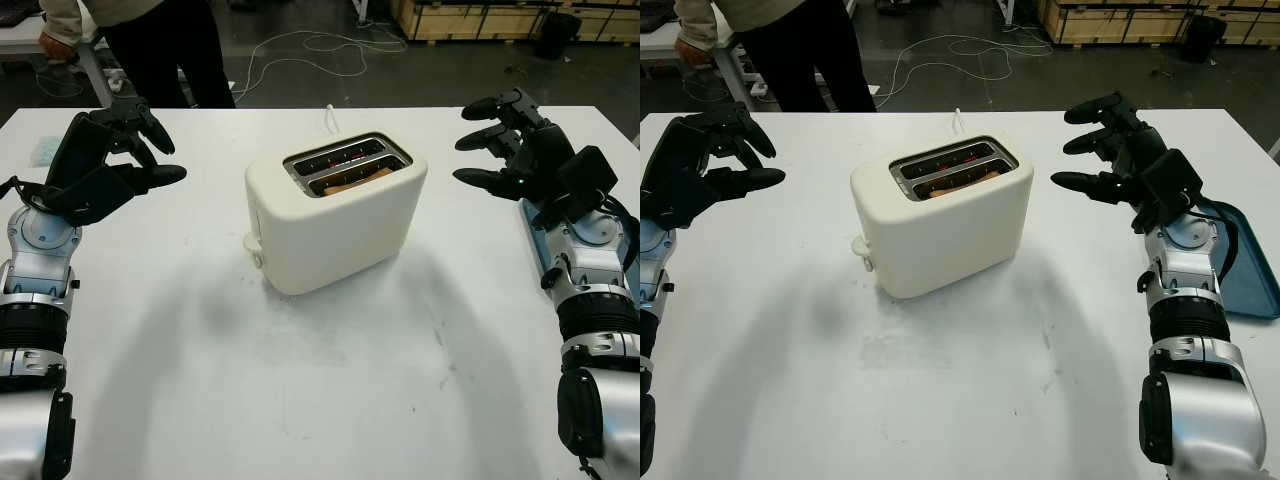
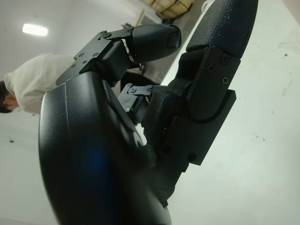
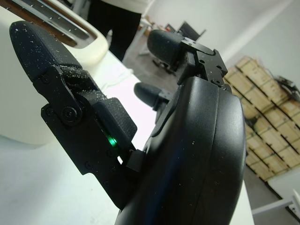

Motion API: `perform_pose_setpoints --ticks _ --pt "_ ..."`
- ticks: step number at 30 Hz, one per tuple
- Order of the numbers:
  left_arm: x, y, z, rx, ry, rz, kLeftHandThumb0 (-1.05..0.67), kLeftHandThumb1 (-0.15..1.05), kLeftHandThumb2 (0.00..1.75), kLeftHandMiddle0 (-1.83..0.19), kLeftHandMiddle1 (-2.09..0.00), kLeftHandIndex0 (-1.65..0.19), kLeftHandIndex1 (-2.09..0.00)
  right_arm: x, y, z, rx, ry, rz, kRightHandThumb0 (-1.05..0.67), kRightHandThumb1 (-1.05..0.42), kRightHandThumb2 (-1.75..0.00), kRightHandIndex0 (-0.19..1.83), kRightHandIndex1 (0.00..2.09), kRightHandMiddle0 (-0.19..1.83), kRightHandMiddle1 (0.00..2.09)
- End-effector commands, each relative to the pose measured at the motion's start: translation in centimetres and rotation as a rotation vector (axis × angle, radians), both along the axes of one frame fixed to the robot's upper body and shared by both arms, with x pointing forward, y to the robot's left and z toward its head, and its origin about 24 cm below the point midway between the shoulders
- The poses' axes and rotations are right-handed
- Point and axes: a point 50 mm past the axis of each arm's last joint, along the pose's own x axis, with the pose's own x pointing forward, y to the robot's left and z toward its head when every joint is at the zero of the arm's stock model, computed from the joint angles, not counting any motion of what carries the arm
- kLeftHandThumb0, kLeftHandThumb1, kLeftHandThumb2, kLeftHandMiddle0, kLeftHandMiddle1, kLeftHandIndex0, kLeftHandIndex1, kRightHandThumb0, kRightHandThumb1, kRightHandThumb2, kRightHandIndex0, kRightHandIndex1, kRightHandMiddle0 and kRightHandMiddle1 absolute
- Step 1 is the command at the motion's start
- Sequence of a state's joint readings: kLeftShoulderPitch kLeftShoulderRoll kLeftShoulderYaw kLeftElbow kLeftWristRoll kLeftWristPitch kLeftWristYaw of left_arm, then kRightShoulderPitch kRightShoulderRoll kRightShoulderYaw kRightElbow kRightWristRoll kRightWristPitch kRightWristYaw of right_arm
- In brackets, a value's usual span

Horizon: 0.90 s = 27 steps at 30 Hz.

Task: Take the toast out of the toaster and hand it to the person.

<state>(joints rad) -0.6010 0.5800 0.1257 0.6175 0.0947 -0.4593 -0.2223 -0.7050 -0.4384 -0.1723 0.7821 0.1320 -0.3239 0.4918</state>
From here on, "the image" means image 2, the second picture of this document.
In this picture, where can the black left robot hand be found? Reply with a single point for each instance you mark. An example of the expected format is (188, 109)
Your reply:
(93, 140)

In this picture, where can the person in beige jacket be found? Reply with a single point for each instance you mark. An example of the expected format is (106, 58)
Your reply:
(35, 77)

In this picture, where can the rectangular ceiling light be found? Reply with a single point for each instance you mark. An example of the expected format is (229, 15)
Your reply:
(35, 29)

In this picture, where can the wooden crate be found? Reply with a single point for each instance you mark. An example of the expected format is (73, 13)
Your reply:
(168, 9)

